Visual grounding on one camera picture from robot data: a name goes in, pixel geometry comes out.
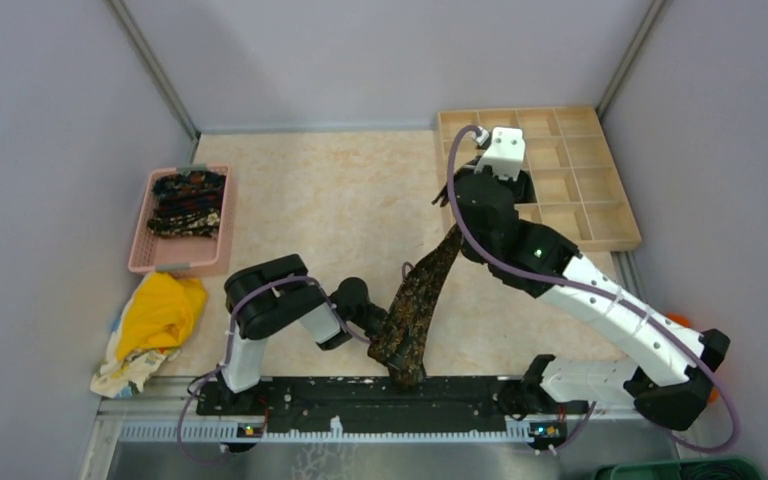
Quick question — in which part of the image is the wooden compartment tray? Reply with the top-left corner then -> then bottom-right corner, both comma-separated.
436,106 -> 641,252

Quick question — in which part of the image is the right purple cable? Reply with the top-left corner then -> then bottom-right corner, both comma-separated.
445,125 -> 743,456

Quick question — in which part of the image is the dark brown patterned tie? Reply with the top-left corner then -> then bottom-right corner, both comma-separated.
367,226 -> 463,391

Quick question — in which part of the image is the green bin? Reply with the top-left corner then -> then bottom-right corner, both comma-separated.
591,457 -> 768,480

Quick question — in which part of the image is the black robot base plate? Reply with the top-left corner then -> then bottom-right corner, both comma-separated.
196,376 -> 588,434

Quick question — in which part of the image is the yellow white cloth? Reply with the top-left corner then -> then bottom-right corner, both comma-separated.
89,272 -> 208,399

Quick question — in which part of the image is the pink plastic basket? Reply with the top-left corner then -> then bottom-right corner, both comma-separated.
128,164 -> 236,277

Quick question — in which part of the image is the orange cloth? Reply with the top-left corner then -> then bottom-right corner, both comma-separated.
663,312 -> 719,405

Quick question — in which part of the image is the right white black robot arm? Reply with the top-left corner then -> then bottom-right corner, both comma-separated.
440,171 -> 730,431

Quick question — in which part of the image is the pile of patterned ties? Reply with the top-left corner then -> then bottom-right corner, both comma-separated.
146,170 -> 227,239

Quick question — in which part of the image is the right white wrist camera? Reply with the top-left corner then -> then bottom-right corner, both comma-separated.
474,126 -> 526,181

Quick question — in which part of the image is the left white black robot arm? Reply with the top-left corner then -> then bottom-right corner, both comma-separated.
218,254 -> 387,414

